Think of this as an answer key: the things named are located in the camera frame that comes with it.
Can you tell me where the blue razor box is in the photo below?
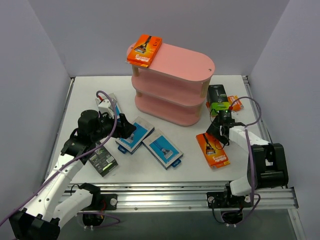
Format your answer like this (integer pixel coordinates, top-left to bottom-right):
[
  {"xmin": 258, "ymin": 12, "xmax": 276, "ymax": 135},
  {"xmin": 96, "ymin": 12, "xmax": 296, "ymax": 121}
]
[
  {"xmin": 115, "ymin": 116, "xmax": 155, "ymax": 155},
  {"xmin": 95, "ymin": 93, "xmax": 121, "ymax": 122},
  {"xmin": 142, "ymin": 129, "xmax": 183, "ymax": 170}
]

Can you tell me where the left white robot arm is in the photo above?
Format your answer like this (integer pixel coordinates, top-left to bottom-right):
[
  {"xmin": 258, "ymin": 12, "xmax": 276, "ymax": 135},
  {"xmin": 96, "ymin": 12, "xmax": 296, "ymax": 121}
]
[{"xmin": 8, "ymin": 109, "xmax": 136, "ymax": 240}]

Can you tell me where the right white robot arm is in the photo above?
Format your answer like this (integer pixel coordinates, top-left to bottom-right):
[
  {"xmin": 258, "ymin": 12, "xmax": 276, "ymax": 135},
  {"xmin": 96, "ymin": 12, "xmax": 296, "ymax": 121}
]
[{"xmin": 206, "ymin": 109, "xmax": 289, "ymax": 207}]

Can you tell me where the pink three-tier shelf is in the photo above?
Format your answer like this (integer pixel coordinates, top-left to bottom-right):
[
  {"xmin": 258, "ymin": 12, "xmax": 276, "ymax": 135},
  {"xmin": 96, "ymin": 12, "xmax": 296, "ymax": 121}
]
[{"xmin": 131, "ymin": 43, "xmax": 215, "ymax": 127}]

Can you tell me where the small orange razor box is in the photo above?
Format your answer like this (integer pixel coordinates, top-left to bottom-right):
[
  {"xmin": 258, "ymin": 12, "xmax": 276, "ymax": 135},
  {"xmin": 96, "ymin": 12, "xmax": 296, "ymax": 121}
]
[{"xmin": 206, "ymin": 94, "xmax": 245, "ymax": 117}]

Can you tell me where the black green razor box right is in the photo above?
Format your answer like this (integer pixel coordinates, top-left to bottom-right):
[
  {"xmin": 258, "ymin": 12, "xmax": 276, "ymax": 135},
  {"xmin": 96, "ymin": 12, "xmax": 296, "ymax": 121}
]
[{"xmin": 206, "ymin": 84, "xmax": 230, "ymax": 116}]

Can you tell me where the black green razor box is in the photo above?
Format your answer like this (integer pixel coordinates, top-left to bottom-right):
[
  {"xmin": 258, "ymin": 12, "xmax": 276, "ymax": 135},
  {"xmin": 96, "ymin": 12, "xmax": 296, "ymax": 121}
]
[
  {"xmin": 206, "ymin": 84, "xmax": 230, "ymax": 116},
  {"xmin": 88, "ymin": 146, "xmax": 118, "ymax": 177}
]

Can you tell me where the black green razor box left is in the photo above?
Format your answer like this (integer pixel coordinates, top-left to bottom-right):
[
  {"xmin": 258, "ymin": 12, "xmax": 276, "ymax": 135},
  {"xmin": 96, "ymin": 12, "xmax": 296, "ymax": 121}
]
[{"xmin": 88, "ymin": 146, "xmax": 118, "ymax": 177}]

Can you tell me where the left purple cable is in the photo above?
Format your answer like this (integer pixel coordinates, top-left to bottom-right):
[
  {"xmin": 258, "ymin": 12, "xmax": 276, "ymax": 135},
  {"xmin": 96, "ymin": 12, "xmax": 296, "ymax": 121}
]
[{"xmin": 0, "ymin": 90, "xmax": 121, "ymax": 228}]

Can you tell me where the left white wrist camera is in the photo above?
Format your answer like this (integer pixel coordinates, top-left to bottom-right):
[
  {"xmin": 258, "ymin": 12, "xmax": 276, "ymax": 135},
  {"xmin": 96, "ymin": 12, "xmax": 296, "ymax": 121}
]
[{"xmin": 95, "ymin": 97, "xmax": 117, "ymax": 119}]

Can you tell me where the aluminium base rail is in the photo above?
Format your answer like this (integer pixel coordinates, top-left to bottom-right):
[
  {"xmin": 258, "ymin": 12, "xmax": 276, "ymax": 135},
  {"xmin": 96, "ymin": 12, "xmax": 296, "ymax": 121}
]
[{"xmin": 59, "ymin": 183, "xmax": 300, "ymax": 213}]

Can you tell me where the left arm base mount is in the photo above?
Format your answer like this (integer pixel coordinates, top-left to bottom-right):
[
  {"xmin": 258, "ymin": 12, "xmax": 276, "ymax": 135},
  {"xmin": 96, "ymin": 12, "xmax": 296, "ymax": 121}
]
[{"xmin": 76, "ymin": 193, "xmax": 121, "ymax": 231}]

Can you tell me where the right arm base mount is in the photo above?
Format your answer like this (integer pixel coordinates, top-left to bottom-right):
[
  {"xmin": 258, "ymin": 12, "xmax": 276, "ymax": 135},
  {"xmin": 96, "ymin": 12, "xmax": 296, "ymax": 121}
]
[{"xmin": 206, "ymin": 191, "xmax": 252, "ymax": 227}]

